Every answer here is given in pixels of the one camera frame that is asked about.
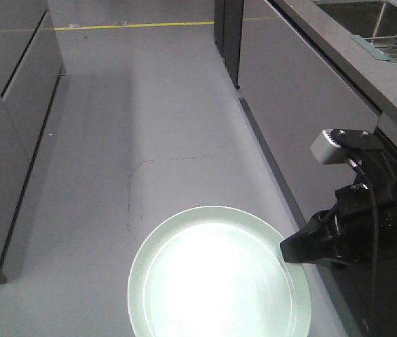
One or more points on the stainless steel sink basin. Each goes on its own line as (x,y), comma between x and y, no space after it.
(366,18)

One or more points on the dark counter with cabinet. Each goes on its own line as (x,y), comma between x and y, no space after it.
(299,72)

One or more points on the grey-blue wire dish rack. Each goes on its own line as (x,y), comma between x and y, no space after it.
(381,48)

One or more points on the light green round plate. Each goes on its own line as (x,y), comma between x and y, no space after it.
(216,271)

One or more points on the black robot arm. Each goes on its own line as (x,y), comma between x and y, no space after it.
(360,228)

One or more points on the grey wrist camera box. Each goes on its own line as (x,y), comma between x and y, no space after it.
(335,146)

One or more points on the grey cabinet with drawers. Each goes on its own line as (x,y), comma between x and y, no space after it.
(30,65)

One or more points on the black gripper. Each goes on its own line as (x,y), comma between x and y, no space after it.
(361,227)

